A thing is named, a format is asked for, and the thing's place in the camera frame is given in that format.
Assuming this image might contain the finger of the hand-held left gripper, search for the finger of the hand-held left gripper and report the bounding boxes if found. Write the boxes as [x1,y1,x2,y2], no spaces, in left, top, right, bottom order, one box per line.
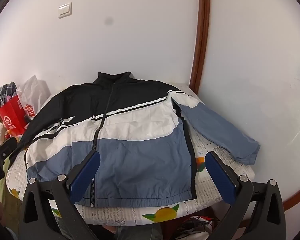
[0,137,18,162]

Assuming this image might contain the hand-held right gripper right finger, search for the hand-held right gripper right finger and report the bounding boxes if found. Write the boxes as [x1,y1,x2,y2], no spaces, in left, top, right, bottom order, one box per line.
[205,151,283,240]

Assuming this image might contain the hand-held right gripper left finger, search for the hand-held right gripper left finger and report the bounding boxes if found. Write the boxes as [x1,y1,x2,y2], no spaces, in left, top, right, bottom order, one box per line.
[19,151,115,240]

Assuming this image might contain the black white blue zip jacket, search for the black white blue zip jacket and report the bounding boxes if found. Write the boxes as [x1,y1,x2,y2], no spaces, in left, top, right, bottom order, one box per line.
[9,71,261,208]

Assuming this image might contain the white fruit print tablecloth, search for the white fruit print tablecloth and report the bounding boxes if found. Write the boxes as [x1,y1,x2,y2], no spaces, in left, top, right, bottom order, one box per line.
[5,81,256,230]

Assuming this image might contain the red paper bag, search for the red paper bag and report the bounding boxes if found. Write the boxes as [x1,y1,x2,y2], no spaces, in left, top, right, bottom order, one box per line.
[0,96,30,135]

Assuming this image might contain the plaid cloth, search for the plaid cloth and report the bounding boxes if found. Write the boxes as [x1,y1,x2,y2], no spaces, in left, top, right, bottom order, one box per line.
[0,81,18,105]

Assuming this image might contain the white plastic bag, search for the white plastic bag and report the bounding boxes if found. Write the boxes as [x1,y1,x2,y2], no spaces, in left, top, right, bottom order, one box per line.
[16,74,52,120]

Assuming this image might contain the red and white cables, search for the red and white cables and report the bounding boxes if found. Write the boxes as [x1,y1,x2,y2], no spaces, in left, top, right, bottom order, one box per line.
[179,215,224,240]

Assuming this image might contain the brown wooden door frame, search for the brown wooden door frame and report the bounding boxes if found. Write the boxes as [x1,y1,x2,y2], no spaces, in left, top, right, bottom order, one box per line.
[189,0,211,96]

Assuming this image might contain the white wall switch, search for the white wall switch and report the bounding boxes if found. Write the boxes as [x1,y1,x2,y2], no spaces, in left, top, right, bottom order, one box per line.
[58,2,72,19]

